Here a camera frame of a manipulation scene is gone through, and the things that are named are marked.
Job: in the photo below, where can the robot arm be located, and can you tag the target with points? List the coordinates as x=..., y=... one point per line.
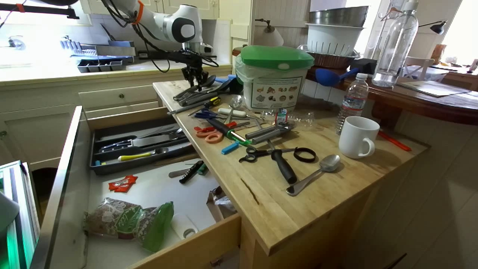
x=164, y=23

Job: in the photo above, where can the silver table knife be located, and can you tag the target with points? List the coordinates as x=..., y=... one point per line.
x=160, y=131

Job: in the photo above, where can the red sachets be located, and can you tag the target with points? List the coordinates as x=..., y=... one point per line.
x=122, y=184

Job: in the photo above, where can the white chair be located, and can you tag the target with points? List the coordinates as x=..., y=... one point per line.
x=422, y=63

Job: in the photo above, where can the white table lamp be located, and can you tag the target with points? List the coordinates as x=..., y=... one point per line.
x=272, y=37

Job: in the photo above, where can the black desk lamp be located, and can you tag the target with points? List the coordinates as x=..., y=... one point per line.
x=438, y=27

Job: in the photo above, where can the white mug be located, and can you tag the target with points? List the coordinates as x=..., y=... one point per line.
x=356, y=136

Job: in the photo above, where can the big silver spoon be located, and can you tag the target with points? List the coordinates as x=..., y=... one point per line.
x=328, y=163

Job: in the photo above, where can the small silver spoon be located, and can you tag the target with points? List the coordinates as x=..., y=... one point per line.
x=236, y=101

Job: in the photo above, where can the black metal bar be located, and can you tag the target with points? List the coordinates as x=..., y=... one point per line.
x=44, y=10

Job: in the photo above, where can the brown basket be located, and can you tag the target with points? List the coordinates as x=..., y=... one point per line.
x=332, y=60

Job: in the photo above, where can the small plastic water bottle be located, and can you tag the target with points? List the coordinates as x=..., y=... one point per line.
x=351, y=102

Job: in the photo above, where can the white bin with green lid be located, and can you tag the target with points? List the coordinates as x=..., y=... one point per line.
x=274, y=74

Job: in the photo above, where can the blue clip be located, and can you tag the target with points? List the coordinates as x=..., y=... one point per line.
x=229, y=148

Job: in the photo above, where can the blue ladle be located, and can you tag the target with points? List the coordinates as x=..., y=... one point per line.
x=328, y=77

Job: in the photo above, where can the orange scissors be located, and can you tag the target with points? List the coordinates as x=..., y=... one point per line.
x=213, y=137

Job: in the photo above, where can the wooden drawer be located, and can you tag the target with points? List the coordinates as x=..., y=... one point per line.
x=149, y=194

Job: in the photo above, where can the black scissors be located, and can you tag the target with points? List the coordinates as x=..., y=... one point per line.
x=254, y=153

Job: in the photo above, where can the white colander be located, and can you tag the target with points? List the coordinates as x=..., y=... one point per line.
x=332, y=39

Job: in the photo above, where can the window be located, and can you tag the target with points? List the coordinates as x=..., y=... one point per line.
x=463, y=30

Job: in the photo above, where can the heap of dark utensils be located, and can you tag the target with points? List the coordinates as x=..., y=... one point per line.
x=198, y=95

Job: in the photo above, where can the round wooden table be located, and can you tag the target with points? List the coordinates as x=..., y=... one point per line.
x=422, y=102

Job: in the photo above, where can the green bag of beans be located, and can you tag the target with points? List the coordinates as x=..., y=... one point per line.
x=149, y=228

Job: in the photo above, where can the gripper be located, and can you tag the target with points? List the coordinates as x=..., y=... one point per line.
x=191, y=63

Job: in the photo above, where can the white tape roll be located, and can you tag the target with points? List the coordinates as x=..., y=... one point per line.
x=183, y=226

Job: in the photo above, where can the blue scissors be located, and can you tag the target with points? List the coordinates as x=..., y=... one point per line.
x=204, y=114

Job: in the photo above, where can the dark grey cutlery rack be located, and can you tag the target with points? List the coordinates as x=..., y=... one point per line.
x=112, y=164

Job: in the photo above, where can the yellow and black screwdriver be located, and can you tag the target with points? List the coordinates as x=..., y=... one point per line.
x=213, y=101

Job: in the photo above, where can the tall clear bottle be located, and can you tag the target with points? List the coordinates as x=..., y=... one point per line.
x=396, y=48

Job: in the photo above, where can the silver garlic press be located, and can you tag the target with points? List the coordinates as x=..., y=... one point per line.
x=269, y=133

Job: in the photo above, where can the orange pen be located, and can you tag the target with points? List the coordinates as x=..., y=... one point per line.
x=394, y=141

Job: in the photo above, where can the metal bowl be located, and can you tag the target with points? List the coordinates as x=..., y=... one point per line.
x=338, y=16

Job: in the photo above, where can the blue dish rack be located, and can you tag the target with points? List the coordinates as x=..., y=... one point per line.
x=101, y=59

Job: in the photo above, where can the grey placemat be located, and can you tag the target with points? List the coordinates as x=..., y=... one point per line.
x=433, y=88

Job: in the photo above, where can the cream kitchen cabinet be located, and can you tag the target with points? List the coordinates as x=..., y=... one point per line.
x=44, y=112

